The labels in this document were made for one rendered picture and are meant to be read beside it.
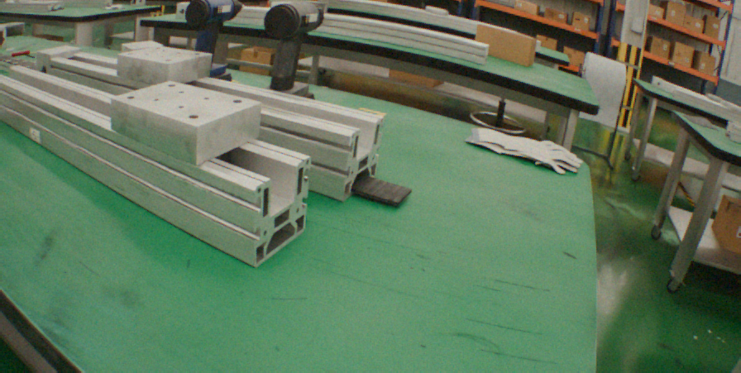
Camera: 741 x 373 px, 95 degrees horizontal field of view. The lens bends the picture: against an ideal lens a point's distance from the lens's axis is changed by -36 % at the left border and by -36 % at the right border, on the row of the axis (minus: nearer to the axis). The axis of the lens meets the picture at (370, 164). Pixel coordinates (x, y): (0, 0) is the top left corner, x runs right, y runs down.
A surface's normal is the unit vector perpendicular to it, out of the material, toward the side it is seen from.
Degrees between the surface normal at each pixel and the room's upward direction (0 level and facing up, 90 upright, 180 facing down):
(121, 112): 90
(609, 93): 102
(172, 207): 90
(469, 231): 0
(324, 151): 90
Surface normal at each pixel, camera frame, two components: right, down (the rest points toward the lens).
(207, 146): 0.91, 0.26
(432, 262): 0.15, -0.92
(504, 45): -0.46, 0.24
